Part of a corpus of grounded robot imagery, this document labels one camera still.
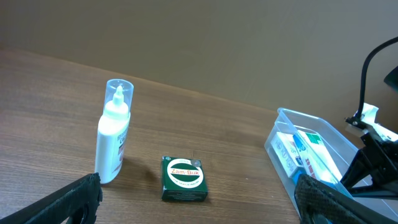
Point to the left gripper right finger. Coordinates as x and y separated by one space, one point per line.
319 203

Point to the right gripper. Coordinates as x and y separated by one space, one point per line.
373 170

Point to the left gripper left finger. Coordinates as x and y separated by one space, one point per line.
76 202

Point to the white green medicine box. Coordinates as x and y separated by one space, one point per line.
316 159

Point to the Hansaplast plaster box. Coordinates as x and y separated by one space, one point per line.
287 152

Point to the white glue bottle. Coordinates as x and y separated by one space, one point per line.
113 128

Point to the blue lozenge box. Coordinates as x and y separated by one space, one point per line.
336 186

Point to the clear plastic container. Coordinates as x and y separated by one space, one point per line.
341 150

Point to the green Zam-Buk box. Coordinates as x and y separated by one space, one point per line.
183 180

